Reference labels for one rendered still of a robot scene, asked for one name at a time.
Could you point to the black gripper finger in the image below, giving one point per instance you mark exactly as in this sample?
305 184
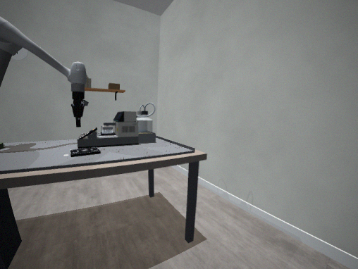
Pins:
79 113
74 111

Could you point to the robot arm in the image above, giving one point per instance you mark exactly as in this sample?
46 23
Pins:
15 40

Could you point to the black rectangular frame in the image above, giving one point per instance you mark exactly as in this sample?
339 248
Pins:
84 152

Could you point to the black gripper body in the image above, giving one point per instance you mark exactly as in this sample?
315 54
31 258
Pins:
77 97

